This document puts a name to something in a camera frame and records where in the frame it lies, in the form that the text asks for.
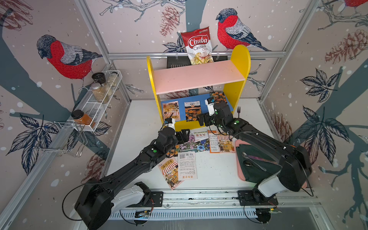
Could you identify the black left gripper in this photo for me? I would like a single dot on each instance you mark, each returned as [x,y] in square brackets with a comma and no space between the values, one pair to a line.
[186,137]

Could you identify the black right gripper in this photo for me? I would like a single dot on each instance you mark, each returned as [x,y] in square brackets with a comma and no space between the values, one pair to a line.
[206,118]

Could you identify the purple flower seed bag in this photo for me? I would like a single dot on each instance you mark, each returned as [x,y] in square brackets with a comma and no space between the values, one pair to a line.
[191,145]

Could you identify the marigold seed bag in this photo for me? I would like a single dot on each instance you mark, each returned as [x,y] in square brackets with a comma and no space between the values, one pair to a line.
[219,97]
[192,110]
[174,152]

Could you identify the orange back-side seed bag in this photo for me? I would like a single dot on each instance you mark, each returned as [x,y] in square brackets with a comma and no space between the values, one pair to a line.
[213,141]

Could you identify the shop picture seed bag top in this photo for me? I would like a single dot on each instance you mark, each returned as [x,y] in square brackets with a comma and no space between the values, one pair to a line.
[225,144]

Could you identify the white text seed bag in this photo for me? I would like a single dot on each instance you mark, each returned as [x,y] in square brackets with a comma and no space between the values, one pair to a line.
[187,166]

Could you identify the pink shop seed bag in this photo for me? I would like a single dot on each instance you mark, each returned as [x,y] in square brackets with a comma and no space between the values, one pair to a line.
[169,169]

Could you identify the blue flower seed bag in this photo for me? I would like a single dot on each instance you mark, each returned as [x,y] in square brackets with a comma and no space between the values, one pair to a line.
[202,141]

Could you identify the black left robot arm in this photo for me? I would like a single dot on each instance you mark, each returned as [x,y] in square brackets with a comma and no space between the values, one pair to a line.
[94,204]

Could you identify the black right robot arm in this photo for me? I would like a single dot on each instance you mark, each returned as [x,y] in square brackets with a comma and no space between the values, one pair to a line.
[240,129]

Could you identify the large shop seed bag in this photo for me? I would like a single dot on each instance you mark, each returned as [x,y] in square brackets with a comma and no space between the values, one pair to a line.
[171,110]

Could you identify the yellow wooden shelf unit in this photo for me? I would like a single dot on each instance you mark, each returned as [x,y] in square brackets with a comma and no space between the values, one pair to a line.
[232,73]

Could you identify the red Chuba chips bag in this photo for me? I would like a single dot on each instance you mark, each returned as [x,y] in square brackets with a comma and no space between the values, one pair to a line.
[198,46]

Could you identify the black fork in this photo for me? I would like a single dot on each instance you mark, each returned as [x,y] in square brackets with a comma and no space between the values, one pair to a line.
[238,111]

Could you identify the small metal spoon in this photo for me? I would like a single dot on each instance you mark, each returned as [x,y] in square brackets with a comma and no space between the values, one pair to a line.
[255,165]

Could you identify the pink tray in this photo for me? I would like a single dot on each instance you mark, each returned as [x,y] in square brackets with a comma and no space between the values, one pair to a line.
[240,169]

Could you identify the beige spice jar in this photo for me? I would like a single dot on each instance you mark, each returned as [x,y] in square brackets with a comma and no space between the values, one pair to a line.
[99,93]

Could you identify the black lid spice jar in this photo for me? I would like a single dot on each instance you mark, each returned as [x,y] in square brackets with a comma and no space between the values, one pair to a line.
[99,77]

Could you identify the orange spice jar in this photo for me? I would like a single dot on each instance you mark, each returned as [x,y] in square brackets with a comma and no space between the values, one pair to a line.
[82,118]

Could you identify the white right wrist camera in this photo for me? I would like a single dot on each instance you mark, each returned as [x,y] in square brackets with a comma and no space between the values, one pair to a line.
[210,105]

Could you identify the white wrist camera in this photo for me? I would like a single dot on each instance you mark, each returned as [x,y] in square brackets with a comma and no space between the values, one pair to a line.
[210,105]
[169,122]

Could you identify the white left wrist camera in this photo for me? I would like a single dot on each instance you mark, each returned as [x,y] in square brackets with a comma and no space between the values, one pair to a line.
[169,122]

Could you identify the colourful handled spoon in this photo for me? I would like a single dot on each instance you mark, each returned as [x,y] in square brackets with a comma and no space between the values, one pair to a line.
[258,158]

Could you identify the black metal bracket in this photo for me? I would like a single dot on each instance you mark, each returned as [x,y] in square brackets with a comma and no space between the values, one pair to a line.
[180,61]

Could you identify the white wire spice rack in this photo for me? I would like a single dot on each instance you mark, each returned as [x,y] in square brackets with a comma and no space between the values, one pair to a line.
[97,110]

